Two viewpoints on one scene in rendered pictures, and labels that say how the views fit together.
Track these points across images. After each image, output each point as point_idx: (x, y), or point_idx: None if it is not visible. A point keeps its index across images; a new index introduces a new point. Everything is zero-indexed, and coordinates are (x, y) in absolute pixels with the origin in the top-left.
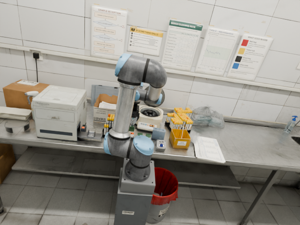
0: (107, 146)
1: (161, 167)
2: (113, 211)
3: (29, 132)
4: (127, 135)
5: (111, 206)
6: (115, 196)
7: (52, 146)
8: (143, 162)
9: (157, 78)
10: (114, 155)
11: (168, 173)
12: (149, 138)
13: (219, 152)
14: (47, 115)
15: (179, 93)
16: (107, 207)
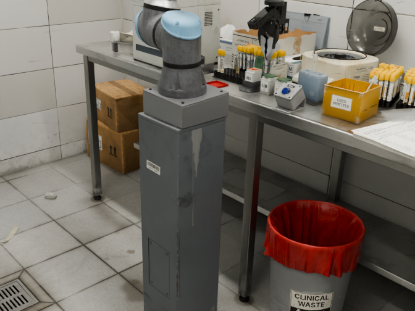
0: (137, 20)
1: (378, 236)
2: (228, 274)
3: (132, 55)
4: (164, 4)
5: (235, 266)
6: (255, 260)
7: (141, 72)
8: (170, 53)
9: None
10: (293, 183)
11: (357, 228)
12: (282, 83)
13: None
14: None
15: None
16: (225, 265)
